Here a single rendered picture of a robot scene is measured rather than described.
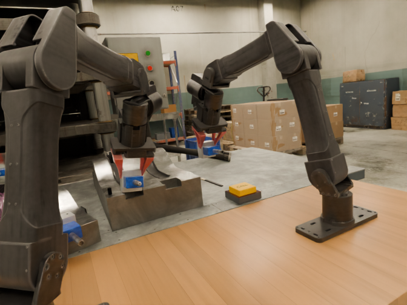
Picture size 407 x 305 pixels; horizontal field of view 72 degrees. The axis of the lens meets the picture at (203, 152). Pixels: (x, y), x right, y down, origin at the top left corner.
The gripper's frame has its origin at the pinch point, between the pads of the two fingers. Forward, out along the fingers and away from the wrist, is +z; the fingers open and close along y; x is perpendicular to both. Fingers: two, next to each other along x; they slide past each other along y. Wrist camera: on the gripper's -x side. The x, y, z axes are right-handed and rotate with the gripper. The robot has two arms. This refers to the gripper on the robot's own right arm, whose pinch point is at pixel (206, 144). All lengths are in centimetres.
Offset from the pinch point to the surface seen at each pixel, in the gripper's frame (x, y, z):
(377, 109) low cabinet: -259, -590, 194
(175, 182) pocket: 11.8, 16.0, 2.5
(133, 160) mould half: -10.8, 22.6, 9.5
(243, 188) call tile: 21.4, -1.7, 2.0
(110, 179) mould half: -3.0, 32.1, 9.1
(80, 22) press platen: -78, 28, -21
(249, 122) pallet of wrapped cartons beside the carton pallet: -266, -241, 179
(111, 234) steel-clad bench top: 20.5, 36.4, 6.4
